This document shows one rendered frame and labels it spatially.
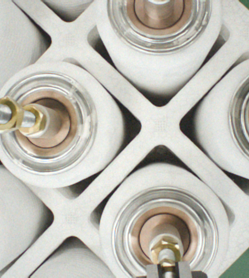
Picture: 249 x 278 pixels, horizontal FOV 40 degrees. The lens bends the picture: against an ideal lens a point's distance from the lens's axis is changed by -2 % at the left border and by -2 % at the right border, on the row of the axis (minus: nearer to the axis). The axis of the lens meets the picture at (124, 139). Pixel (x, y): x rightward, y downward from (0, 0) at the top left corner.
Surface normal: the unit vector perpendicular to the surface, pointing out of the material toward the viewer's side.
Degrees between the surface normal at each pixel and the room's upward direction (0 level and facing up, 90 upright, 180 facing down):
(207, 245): 4
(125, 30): 4
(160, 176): 43
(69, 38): 0
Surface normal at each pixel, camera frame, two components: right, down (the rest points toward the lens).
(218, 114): -0.73, -0.05
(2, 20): 0.79, 0.03
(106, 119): 0.61, -0.07
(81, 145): -0.14, -0.05
